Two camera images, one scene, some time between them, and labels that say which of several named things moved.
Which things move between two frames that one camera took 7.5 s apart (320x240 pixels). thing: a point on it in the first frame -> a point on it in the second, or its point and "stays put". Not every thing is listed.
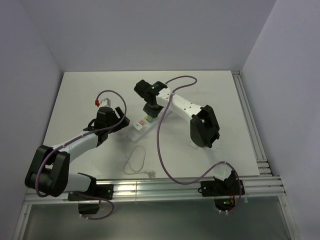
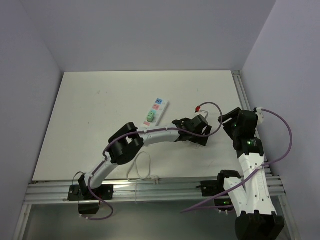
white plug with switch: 192,144 stays put
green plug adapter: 149,117 stays put
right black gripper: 154,114 -> 234,114
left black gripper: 123,123 -> 201,140
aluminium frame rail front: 258,189 stays put
